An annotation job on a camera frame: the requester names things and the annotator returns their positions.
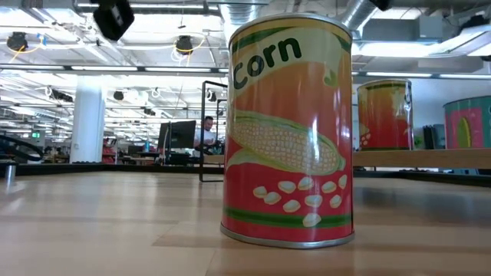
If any red orange label tin can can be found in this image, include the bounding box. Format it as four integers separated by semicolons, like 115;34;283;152
356;78;414;151

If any mandarin oranges label tin can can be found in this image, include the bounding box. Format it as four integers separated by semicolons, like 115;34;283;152
443;95;491;150

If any corn label tin can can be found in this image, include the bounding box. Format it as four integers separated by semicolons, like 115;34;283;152
219;12;356;250

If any bright ceiling light panel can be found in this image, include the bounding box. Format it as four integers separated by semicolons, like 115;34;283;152
354;41;423;58

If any black rectangular box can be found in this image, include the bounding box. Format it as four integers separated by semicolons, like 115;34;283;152
422;124;446;150

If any person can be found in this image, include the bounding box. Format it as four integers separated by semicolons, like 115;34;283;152
193;115;218;154

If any black computer monitor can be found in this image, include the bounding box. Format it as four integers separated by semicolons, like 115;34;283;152
157;120;197;151

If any dark office desk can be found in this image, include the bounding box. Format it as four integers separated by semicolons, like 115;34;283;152
117;151;200;166

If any red chair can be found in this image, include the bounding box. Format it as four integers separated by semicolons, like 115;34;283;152
101;137;118;164

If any white round pillar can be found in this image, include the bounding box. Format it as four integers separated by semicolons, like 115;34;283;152
68;82;107;165

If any black ceiling box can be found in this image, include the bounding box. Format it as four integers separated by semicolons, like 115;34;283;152
51;90;74;104

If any silver round ventilation duct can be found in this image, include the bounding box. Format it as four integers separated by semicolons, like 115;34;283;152
218;0;269;43
337;0;384;31

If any grey rectangular ceiling duct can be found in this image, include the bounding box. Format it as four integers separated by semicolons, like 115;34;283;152
360;15;446;43

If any wooden shelf with black frame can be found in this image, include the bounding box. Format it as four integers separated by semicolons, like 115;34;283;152
198;79;491;183

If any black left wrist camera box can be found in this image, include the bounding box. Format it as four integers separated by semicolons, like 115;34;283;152
92;0;136;42

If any black aluminium table frame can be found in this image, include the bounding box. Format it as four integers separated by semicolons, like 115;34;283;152
0;163;491;189

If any black curved cable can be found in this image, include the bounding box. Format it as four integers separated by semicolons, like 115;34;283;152
0;133;44;163

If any silver metal post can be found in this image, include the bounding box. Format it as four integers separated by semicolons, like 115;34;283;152
4;163;17;185

